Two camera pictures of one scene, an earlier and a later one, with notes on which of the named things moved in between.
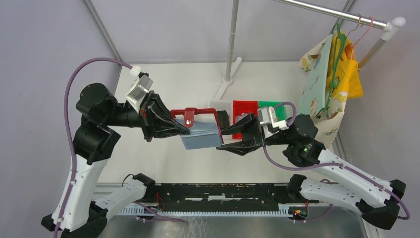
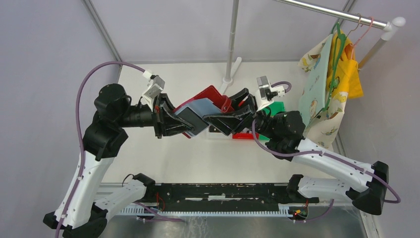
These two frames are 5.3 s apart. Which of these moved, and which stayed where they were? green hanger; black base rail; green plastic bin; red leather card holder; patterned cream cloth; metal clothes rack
Moved: red leather card holder
Stayed: green plastic bin; black base rail; patterned cream cloth; metal clothes rack; green hanger
